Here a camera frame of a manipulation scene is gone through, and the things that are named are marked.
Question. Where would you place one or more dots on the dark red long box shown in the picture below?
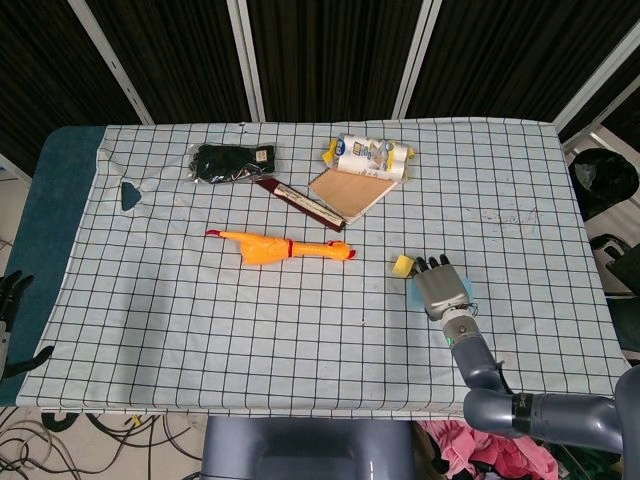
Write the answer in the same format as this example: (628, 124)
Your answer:
(300, 202)

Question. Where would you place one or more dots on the black gloves in plastic bag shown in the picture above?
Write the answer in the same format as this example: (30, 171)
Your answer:
(225, 162)

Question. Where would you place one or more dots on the orange rubber chicken toy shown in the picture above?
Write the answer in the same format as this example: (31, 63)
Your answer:
(265, 247)

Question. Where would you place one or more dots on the large blue foam cube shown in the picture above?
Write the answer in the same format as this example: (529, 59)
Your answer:
(412, 297)

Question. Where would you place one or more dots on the checked light blue tablecloth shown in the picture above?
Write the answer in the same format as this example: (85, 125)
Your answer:
(200, 325)

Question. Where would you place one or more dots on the brown cover notebook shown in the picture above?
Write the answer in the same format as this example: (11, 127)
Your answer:
(350, 192)

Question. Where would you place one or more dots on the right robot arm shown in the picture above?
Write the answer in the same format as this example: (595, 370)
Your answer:
(475, 355)

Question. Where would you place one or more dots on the pack of trash bag rolls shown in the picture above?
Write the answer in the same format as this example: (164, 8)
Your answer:
(370, 155)

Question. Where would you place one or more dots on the small yellow foam cube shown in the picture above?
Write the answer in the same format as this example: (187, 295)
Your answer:
(401, 266)

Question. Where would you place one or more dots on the teal table pad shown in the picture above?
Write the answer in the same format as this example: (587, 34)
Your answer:
(55, 200)

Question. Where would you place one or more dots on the blue-grey robot torso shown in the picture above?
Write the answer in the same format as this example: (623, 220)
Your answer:
(310, 450)

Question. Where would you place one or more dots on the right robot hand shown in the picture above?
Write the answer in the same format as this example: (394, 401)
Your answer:
(442, 290)

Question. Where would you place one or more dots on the black trash bag bin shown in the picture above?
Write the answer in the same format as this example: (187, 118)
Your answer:
(602, 180)

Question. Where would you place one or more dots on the white double partition post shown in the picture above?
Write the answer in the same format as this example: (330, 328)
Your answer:
(246, 60)

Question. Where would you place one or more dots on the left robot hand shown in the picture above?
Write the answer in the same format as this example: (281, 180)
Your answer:
(9, 292)

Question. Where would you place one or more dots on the pink cloth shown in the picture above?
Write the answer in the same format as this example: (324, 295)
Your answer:
(465, 445)

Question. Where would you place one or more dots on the dark storage box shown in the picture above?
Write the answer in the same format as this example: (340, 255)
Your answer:
(627, 325)

